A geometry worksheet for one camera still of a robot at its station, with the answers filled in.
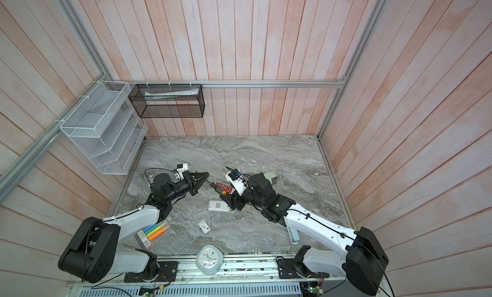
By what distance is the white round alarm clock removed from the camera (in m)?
0.73

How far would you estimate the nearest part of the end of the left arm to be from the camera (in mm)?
743

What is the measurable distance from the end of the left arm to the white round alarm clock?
238 millimetres
